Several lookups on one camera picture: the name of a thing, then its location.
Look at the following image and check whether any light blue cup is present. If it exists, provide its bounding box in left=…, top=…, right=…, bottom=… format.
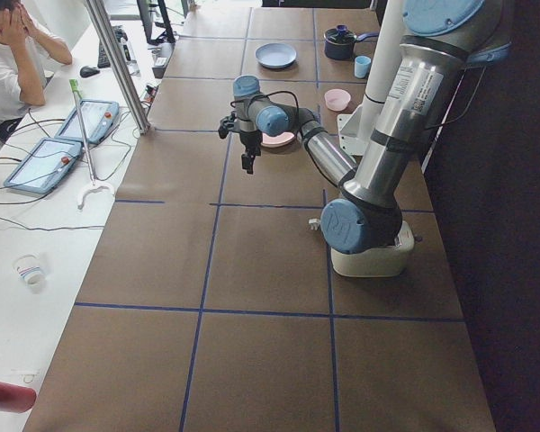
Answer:
left=354, top=55, right=372, bottom=79

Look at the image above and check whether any pink plate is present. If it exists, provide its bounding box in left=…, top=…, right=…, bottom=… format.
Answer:
left=261, top=131, right=295, bottom=149

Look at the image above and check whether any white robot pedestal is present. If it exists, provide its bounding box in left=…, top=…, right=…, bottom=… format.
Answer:
left=337, top=0, right=405, bottom=157

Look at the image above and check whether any pink bowl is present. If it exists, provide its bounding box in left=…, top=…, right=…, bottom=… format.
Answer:
left=324, top=88, right=351, bottom=112

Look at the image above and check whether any cream toaster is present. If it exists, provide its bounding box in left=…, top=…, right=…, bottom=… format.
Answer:
left=331, top=220, right=415, bottom=278

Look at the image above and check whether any red cylinder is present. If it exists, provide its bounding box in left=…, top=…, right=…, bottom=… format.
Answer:
left=0, top=382, right=37, bottom=413

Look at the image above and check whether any black computer mouse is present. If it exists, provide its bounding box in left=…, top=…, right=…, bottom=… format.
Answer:
left=79, top=66, right=100, bottom=78

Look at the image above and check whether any grabber stick green handle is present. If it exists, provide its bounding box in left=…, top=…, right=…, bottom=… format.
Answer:
left=69, top=79, right=115, bottom=210

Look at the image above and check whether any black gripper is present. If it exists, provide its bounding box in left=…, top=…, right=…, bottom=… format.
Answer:
left=239, top=130, right=262, bottom=175

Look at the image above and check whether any teach pendant tablet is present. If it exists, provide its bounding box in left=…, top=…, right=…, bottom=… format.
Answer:
left=55, top=99, right=120, bottom=146
left=4, top=138, right=82, bottom=194

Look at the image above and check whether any paper cup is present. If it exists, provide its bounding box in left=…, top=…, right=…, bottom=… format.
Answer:
left=13, top=254, right=46, bottom=294

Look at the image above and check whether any black keyboard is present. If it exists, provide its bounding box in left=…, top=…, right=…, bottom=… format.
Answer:
left=97, top=42, right=111, bottom=69

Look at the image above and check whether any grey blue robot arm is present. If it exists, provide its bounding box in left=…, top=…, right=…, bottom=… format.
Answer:
left=218, top=1, right=514, bottom=255

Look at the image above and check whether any aluminium frame post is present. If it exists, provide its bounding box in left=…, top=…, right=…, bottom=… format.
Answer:
left=85, top=0, right=150, bottom=135

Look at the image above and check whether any near teach pendant tablet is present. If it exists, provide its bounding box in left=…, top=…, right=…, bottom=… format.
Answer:
left=4, top=138, right=82, bottom=194

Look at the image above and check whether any blue plate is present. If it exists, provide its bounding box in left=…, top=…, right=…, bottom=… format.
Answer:
left=255, top=42, right=297, bottom=69

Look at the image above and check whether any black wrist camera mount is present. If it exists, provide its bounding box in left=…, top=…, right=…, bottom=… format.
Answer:
left=218, top=112, right=240, bottom=140

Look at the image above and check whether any dark blue saucepan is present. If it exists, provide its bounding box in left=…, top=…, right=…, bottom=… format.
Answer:
left=324, top=24, right=380, bottom=60

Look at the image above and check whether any far teach pendant tablet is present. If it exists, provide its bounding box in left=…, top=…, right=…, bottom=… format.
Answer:
left=55, top=99, right=120, bottom=146

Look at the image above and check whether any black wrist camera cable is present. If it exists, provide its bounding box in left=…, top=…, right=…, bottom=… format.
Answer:
left=229, top=90, right=301, bottom=113

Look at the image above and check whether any seated person white shirt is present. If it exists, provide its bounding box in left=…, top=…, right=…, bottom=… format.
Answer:
left=0, top=1, right=73, bottom=142

